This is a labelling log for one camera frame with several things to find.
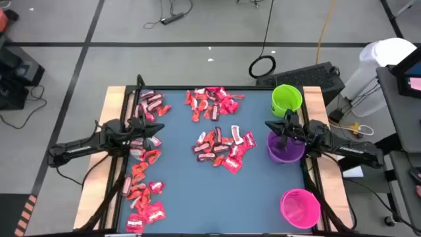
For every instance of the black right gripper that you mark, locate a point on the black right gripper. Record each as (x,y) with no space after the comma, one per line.
(294,131)

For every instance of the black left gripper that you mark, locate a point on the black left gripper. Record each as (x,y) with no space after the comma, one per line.
(138,130)

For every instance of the red Skittles candy pack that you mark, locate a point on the red Skittles candy pack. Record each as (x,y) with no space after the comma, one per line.
(237,151)
(135,224)
(249,140)
(232,165)
(156,187)
(223,110)
(155,213)
(233,105)
(223,94)
(213,89)

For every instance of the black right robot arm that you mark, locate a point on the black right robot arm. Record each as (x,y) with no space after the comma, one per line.
(348,148)

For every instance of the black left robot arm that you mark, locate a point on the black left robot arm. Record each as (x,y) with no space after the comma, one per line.
(79,149)

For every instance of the green plastic basket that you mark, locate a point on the green plastic basket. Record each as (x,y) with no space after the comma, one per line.
(286,98)

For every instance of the purple plastic basket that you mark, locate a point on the purple plastic basket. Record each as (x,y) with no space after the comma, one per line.
(286,156)

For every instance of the wooden table board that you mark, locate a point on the wooden table board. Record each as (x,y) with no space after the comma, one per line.
(314,102)
(112,105)

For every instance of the black mesh computer tower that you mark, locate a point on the black mesh computer tower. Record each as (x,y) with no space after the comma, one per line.
(306,77)

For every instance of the black power adapter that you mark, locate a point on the black power adapter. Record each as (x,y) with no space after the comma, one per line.
(336,116)

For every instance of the yellow plug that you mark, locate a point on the yellow plug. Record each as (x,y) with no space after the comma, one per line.
(355,126)

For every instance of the pink plastic basket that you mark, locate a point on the pink plastic basket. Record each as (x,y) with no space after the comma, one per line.
(299,210)

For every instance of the white paper sheet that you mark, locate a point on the white paper sheet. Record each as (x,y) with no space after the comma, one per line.
(355,172)

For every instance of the grey desk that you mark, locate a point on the grey desk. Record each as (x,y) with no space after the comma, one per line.
(406,197)
(401,118)

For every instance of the black monitor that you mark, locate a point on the black monitor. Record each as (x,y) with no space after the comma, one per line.
(399,87)

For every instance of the black equipment cart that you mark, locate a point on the black equipment cart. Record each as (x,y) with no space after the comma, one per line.
(16,72)

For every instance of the black mat orange stripes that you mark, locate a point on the black mat orange stripes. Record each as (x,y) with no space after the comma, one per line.
(10,214)

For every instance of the orange object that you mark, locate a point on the orange object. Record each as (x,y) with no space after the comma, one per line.
(2,19)

